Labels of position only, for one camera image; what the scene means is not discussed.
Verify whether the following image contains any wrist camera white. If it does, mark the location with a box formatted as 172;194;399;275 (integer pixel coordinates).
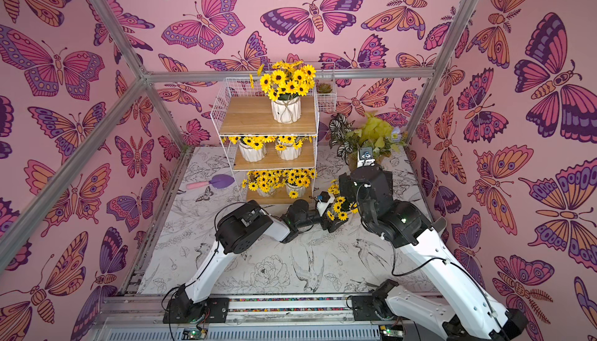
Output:
357;147;376;168
316;191;335;217

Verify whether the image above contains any small succulent in wire basket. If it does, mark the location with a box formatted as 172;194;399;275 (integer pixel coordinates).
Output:
317;83;333;95

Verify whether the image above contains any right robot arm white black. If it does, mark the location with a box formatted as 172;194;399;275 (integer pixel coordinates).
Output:
339;165;529;340

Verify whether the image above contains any white grey gardening glove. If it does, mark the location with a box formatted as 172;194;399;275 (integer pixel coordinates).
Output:
432;217;447;235

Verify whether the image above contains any sunflower pot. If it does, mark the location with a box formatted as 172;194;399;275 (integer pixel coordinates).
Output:
324;179;358;222
284;168;317;199
228;136;277;162
241;170;285;197
257;60;317;124
275;135;312;161

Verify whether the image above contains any white wire shelf rack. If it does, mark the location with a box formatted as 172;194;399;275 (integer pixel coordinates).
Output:
210;77;337;201

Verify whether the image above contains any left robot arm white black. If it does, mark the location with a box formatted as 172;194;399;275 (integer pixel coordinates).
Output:
163;193;347;325

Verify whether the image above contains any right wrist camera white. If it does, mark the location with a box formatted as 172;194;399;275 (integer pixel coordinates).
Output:
357;147;376;168

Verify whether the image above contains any leafy plant in glass vase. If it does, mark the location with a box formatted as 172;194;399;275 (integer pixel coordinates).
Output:
329;113;408;171

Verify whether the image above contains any purple pink garden trowel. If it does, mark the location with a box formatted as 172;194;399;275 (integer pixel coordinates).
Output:
186;174;235;190

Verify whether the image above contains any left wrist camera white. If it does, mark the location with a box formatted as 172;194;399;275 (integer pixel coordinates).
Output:
316;191;335;217

